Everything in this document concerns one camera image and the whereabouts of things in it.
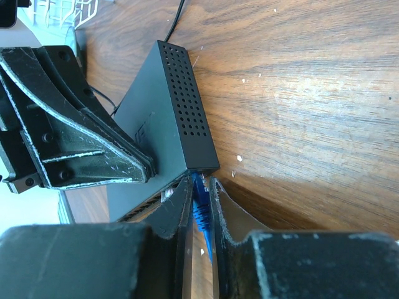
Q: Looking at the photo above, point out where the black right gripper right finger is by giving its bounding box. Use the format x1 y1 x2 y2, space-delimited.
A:
209 177 272 298

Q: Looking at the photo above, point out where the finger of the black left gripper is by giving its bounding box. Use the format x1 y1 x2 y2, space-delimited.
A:
1 46 155 174
21 118 148 189

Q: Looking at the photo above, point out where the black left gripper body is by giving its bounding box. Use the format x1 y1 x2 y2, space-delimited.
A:
1 45 94 194

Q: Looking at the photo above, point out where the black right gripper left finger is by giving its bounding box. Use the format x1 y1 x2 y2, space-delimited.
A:
143 178 193 298

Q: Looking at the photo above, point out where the blue ethernet cable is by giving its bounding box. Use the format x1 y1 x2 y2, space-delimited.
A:
190 172 215 265

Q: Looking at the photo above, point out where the black network switch box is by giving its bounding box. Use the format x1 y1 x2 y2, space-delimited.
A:
107 40 219 222

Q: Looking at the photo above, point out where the white wire dish rack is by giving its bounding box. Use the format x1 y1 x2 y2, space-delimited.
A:
25 0 99 29

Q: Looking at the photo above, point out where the black power cord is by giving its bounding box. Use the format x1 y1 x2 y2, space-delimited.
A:
90 0 186 118

